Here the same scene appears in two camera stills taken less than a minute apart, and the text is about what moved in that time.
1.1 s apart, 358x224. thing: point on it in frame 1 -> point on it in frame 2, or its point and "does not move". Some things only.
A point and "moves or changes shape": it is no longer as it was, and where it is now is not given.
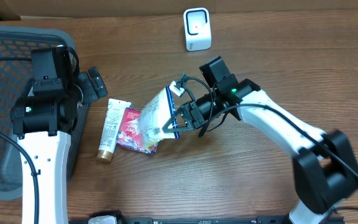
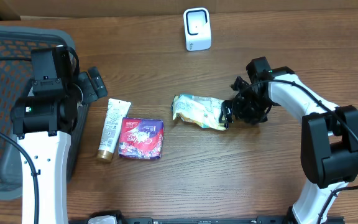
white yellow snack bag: [152, 118] moves or changes shape
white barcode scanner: [198, 28] does not move
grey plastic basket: [2, 86] does not move
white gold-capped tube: [116, 109] does not move
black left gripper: [95, 89] does not move
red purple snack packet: [129, 136] moves or changes shape
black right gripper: [194, 119] -> [260, 116]
